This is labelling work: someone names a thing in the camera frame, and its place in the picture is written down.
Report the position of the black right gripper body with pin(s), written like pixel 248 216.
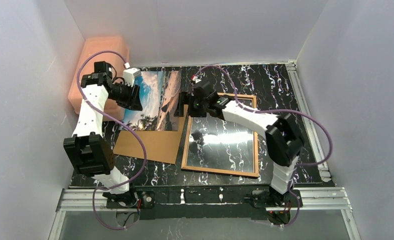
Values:
pixel 185 102

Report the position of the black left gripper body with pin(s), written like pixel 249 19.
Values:
pixel 132 97

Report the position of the beach landscape photo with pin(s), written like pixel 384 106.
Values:
pixel 159 94

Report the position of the clear acrylic sheet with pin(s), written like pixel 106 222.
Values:
pixel 221 145

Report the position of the wooden picture frame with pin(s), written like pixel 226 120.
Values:
pixel 221 142

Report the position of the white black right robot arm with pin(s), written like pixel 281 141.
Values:
pixel 282 135

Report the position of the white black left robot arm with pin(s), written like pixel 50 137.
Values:
pixel 90 154

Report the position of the brown fibreboard backing board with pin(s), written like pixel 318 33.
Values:
pixel 161 146

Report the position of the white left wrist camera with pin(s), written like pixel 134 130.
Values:
pixel 129 76

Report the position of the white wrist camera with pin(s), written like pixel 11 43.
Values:
pixel 194 80
pixel 129 76

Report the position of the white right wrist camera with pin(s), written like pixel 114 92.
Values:
pixel 194 80

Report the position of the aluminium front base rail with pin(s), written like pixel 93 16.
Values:
pixel 326 214

